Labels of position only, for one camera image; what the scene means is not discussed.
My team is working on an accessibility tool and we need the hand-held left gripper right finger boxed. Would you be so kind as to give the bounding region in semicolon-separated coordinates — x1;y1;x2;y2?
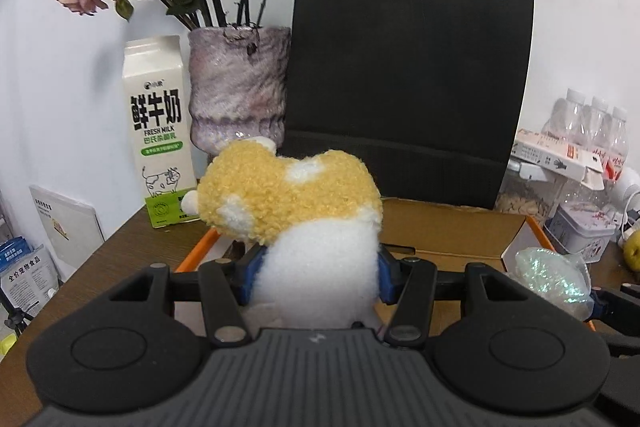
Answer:
377;247;532;351

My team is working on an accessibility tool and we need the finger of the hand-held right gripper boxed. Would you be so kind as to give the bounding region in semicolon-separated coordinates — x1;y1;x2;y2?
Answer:
590;283;640;336

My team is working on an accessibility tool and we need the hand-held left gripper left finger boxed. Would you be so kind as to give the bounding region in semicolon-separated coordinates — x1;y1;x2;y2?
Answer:
106;247;266;349

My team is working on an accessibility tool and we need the iridescent glitter plastic bag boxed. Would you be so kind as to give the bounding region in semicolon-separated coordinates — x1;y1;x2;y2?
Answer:
502;247;596;320

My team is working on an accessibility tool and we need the orange cardboard box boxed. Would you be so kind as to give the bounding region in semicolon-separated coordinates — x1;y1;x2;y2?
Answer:
175;198;598;333

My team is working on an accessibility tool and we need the yellow and white plush toy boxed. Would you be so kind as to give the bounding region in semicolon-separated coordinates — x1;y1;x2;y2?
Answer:
181;137;385;329

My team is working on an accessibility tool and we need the green apple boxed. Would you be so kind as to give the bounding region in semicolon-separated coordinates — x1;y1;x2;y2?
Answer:
622;229;640;270

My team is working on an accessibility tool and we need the printed tin box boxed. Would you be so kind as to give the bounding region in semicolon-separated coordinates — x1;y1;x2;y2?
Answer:
545;202;617;264

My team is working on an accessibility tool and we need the white round device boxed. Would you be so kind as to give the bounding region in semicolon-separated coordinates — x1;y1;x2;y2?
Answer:
612;169;640;212

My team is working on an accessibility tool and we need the clear jar of seeds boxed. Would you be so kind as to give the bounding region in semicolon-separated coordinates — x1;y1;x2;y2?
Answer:
495;159;566;228

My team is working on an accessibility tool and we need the small white and red box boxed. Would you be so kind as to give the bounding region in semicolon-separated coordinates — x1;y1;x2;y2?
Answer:
512;128;606;191

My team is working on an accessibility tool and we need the white and green milk carton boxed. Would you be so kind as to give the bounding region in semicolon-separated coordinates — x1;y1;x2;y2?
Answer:
122;35;197;229

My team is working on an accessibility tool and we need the purple mottled vase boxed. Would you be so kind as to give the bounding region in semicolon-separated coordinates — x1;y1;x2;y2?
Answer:
187;26;292;158

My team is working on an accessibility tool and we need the white board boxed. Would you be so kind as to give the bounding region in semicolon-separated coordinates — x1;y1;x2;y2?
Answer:
29;184;106;269

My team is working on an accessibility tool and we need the black paper bag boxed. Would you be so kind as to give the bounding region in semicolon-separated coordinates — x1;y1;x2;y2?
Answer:
280;0;536;211

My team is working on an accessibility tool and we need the black tripod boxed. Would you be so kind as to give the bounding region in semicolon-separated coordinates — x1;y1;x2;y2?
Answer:
0;302;35;339

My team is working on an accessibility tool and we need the white cable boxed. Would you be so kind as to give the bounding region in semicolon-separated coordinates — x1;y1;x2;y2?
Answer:
616;206;640;249

